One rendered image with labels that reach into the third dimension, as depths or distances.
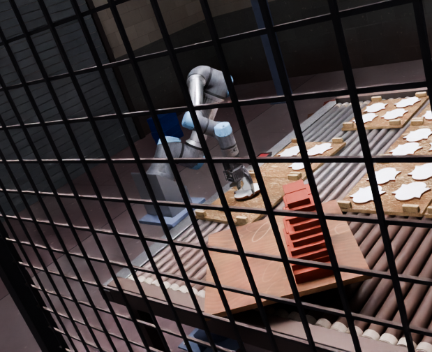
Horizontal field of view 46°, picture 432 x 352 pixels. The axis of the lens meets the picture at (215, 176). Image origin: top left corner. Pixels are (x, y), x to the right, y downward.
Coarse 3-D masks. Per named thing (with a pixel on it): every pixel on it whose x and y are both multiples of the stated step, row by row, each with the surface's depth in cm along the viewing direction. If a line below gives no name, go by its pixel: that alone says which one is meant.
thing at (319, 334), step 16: (128, 288) 197; (144, 288) 194; (160, 288) 190; (144, 304) 193; (176, 304) 178; (192, 304) 175; (192, 320) 176; (240, 320) 158; (256, 320) 156; (272, 320) 154; (288, 320) 151; (224, 336) 168; (256, 336) 156; (304, 336) 143; (320, 336) 141; (336, 336) 139
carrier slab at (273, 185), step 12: (264, 180) 254; (276, 180) 249; (288, 180) 245; (228, 192) 255; (276, 192) 237; (216, 204) 246; (228, 204) 242; (240, 204) 238; (252, 204) 234; (264, 204) 230; (276, 204) 229; (216, 216) 235; (252, 216) 223
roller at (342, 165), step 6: (372, 132) 271; (378, 132) 272; (372, 138) 267; (360, 144) 261; (354, 150) 257; (360, 150) 258; (336, 168) 244; (342, 168) 245; (330, 174) 240; (336, 174) 241; (324, 180) 236; (330, 180) 237; (318, 186) 232; (324, 186) 233; (318, 192) 229
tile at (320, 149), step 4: (324, 144) 270; (328, 144) 268; (312, 148) 270; (316, 148) 268; (320, 148) 267; (324, 148) 265; (328, 148) 263; (332, 148) 263; (308, 152) 267; (312, 152) 265; (316, 152) 263; (320, 152) 261; (324, 152) 262
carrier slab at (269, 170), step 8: (296, 144) 286; (312, 144) 278; (320, 144) 274; (336, 144) 267; (344, 144) 265; (280, 152) 282; (328, 152) 261; (336, 152) 261; (264, 168) 268; (272, 168) 265; (280, 168) 262; (288, 168) 258; (312, 168) 249; (264, 176) 259; (272, 176) 256; (280, 176) 253; (304, 176) 244
